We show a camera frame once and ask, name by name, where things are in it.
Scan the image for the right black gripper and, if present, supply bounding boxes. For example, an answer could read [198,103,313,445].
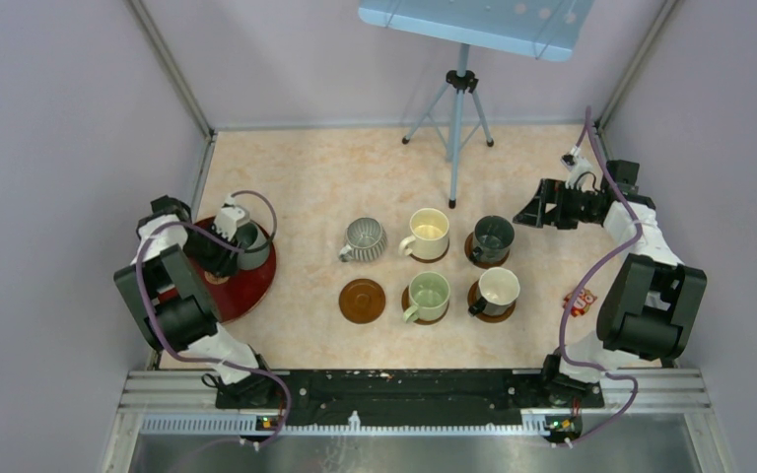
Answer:
[514,178,599,231]

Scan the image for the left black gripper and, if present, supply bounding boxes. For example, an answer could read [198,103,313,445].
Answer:
[182,220,242,278]

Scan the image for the dark grey cup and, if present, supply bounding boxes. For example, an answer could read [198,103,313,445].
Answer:
[472,215,515,261]

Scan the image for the grey green mug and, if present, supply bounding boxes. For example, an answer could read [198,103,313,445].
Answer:
[238,221,271,271]

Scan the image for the dark wooden coaster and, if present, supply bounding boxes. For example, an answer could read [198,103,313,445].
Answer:
[463,233,511,269]
[338,278,386,324]
[466,282,516,323]
[400,287,450,326]
[409,247,449,264]

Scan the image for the white cup dark inside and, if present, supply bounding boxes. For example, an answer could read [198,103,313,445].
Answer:
[476,267,520,305]

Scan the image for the cream mug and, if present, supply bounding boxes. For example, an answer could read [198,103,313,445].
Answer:
[397,208,449,259]

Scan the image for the light green mug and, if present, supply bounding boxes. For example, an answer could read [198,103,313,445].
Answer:
[402,271,451,320]

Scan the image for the grey ribbed cup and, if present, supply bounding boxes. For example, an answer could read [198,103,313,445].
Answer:
[338,217,387,262]

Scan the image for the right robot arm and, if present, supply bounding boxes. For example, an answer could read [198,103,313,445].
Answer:
[513,152,707,406]

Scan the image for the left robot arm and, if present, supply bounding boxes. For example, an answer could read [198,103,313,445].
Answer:
[113,194,283,408]

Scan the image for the red round tray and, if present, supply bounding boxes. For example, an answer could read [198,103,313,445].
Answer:
[150,216,277,324]

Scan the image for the red owl figurine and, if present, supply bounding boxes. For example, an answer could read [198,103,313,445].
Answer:
[563,289,597,317]

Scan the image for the blue music stand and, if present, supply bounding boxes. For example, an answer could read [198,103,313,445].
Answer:
[359,0,596,210]

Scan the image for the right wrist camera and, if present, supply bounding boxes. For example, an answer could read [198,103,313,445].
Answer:
[560,146,593,190]

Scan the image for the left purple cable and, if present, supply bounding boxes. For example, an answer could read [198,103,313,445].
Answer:
[135,190,292,451]

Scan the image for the aluminium frame rail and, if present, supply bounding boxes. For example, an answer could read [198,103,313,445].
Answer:
[102,368,734,472]

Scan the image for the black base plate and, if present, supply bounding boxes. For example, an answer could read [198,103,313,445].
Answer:
[201,369,604,430]

